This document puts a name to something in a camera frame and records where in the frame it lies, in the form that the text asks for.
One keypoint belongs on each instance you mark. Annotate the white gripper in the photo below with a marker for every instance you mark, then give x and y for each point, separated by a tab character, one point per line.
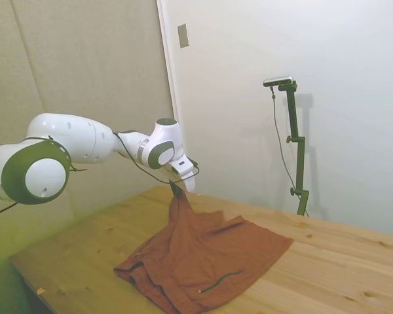
186	176

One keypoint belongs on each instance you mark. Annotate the rust orange shorts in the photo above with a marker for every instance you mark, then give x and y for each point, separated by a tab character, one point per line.
216	255

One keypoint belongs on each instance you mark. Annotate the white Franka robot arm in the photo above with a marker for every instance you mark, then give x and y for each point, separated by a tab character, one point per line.
78	140

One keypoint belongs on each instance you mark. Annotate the small orange paper scrap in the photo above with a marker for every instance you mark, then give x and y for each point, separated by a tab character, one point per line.
40	290

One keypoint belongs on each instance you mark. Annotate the dark jointed camera stand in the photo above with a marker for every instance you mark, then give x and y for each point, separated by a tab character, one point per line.
300	163

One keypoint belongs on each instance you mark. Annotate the silver camera on stand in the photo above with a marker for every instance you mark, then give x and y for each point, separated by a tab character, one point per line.
278	80

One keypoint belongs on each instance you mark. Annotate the grey wall switch plate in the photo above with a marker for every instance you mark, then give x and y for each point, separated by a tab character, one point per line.
183	36

